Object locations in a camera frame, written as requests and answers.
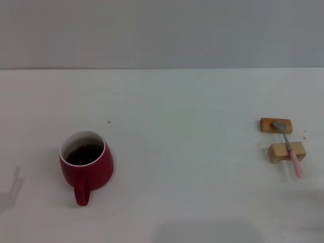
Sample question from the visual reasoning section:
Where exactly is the dark coffee liquid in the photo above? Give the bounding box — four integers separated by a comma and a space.
65, 143, 104, 166

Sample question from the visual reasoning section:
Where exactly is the light wooden block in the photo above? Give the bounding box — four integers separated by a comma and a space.
268, 141, 306, 165

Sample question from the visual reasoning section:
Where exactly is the red ceramic cup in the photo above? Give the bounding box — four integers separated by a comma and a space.
59, 130, 114, 207

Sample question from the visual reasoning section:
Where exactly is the orange stained wooden block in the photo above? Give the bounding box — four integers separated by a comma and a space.
260, 117, 293, 134

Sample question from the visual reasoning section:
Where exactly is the pink handled metal spoon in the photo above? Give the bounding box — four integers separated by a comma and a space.
272, 120, 305, 179

